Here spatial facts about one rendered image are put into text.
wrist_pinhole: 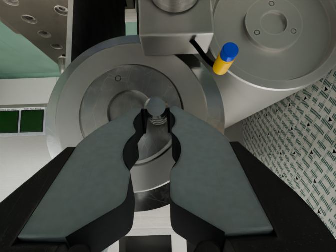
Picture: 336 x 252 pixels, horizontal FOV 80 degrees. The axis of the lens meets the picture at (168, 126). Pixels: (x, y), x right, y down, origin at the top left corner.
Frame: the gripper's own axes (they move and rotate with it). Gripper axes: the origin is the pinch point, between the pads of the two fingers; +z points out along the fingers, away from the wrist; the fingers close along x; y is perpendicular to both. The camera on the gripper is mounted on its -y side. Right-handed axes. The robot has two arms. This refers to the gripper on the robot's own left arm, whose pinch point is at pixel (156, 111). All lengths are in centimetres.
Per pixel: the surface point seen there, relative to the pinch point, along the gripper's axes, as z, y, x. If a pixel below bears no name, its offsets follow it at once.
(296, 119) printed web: 9.7, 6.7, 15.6
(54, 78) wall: 280, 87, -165
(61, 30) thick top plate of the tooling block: 33.2, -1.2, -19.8
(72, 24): 10.4, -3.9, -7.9
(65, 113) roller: 2.9, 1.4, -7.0
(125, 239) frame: 18, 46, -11
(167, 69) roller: 5.0, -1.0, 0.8
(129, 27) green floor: 211, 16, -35
